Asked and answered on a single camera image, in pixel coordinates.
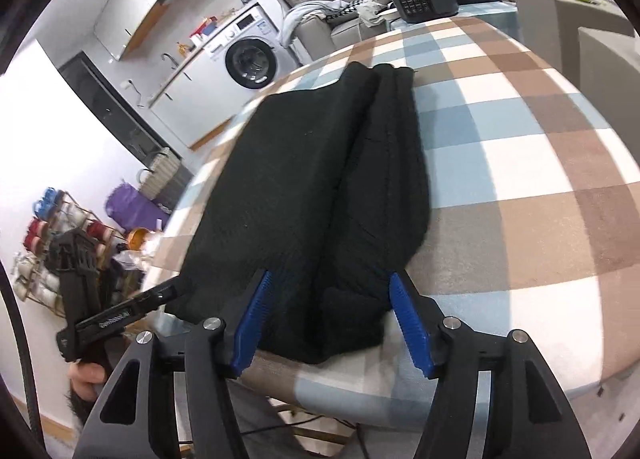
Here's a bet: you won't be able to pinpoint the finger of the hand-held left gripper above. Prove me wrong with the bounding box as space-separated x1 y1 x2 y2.
132 278 181 313

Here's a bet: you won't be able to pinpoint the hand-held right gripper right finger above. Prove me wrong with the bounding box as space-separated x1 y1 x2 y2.
389 271 569 459

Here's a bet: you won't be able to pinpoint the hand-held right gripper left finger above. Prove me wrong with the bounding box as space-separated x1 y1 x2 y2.
72 269 275 459

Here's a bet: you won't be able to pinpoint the black knit sweater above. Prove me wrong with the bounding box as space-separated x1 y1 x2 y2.
165 62 434 366

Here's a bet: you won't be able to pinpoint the person's left forearm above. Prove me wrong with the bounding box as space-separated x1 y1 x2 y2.
65 385 102 428

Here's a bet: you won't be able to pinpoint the person's left hand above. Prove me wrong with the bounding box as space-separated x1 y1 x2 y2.
67 359 109 401

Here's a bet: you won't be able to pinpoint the metal shoe rack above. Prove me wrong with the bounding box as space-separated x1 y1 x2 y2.
12 186 127 313

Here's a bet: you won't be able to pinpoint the orange bowl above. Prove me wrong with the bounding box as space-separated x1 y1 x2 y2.
125 228 152 251

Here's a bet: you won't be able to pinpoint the purple bag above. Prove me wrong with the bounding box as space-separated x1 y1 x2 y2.
105 182 172 236

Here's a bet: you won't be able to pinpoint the blue sandals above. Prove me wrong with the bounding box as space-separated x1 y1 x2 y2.
34 186 64 216

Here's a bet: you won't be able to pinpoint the woven laundry basket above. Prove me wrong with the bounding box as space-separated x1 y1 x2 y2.
137 148 194 213

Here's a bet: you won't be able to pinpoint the dark door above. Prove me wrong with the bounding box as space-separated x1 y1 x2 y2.
57 52 172 163

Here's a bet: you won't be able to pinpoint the white kitchen counter cabinet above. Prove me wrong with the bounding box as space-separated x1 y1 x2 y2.
147 39 237 151

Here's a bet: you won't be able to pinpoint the white washing machine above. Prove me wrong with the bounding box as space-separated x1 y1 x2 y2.
202 2 302 91

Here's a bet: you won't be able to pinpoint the red basin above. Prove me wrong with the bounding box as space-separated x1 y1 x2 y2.
192 16 219 38

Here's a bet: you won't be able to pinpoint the grey sofa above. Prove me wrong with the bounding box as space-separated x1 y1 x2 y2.
274 0 402 66

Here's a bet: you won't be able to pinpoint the light grey garment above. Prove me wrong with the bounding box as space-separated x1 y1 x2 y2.
279 0 352 48

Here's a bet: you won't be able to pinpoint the houndstooth cushion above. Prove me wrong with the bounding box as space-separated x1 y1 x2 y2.
325 0 367 23

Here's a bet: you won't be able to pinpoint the white cloth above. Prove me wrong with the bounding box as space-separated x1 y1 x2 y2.
357 0 394 23

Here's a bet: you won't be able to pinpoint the large beige cabinet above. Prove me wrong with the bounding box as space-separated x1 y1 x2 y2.
577 26 640 106

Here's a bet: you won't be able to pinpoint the small beige cabinet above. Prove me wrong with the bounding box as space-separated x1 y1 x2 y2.
510 0 634 61

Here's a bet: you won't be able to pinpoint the black cable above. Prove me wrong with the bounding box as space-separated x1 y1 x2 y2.
0 263 49 458

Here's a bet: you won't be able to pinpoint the white wall cabinets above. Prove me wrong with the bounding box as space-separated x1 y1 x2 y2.
92 0 222 63

